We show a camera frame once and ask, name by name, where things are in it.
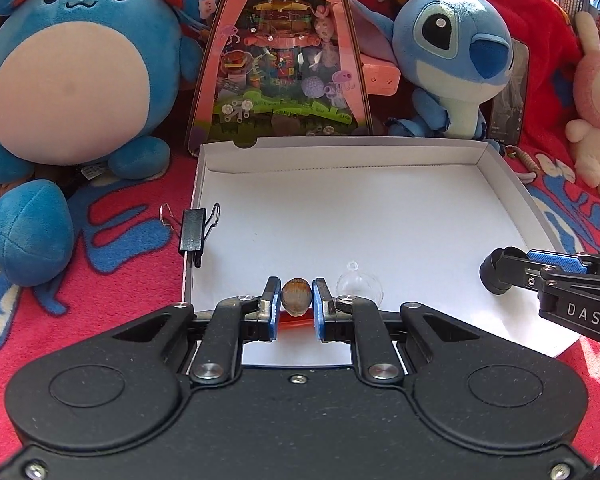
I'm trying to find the black binder clip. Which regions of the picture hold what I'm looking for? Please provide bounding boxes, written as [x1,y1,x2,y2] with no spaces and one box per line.
[159,201,222,268]

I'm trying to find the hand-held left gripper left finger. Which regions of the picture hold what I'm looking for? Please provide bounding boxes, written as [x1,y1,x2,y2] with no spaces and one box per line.
[100,276,282,386]

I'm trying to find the pink cartoon printed blanket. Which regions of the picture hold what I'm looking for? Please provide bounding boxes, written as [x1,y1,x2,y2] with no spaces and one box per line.
[0,150,600,461]

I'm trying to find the black smartphone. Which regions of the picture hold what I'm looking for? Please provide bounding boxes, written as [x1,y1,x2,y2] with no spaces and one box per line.
[487,40,531,148]

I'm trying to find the beige braided cord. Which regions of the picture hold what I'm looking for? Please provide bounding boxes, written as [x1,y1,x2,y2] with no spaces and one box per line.
[502,145,538,183]

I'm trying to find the white cardboard box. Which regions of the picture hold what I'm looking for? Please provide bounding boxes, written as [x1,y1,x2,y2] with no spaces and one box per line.
[180,137,581,366]

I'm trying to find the black round disc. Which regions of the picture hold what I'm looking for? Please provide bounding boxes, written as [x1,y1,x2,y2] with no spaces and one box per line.
[479,251,511,294]

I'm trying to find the small red plastic piece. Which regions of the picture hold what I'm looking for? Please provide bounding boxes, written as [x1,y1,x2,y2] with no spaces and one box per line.
[279,311,315,330]

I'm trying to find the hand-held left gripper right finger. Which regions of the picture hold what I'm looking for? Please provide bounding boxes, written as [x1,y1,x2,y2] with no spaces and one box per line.
[311,276,486,386]

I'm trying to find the small pink box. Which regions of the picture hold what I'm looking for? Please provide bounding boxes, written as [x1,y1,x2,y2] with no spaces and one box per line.
[362,55,401,96]

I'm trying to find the pink triangular toy box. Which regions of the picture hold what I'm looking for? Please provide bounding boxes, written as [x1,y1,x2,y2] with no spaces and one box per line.
[185,0,376,156]

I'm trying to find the blue round mouse plush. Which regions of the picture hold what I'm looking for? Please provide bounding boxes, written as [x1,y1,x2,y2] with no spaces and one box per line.
[0,0,221,288]

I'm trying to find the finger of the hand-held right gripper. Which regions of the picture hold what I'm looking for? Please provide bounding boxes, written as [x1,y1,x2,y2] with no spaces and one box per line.
[495,247,600,289]
[527,251,600,268]

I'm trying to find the small brown walnut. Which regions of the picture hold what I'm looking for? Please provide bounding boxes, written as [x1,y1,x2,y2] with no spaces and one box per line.
[280,277,312,317]

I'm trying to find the blue alien plush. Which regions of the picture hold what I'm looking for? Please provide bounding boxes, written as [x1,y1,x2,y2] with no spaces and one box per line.
[350,0,516,140]

